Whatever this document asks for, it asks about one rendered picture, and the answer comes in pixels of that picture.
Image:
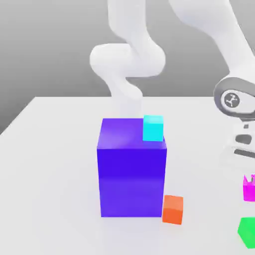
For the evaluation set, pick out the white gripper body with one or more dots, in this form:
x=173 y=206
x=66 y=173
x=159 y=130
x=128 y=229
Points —
x=242 y=157

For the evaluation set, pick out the small magenta cube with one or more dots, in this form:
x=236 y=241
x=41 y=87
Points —
x=249 y=192

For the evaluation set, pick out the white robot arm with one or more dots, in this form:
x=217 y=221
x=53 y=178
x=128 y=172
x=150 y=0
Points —
x=127 y=59

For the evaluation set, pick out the small green cube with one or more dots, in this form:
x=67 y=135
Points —
x=248 y=232

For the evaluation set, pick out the small orange cube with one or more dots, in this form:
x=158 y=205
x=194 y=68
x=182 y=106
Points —
x=172 y=211

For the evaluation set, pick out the small cyan cube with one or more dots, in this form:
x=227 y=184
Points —
x=153 y=129

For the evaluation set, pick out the large blue box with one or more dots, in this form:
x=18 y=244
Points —
x=131 y=175

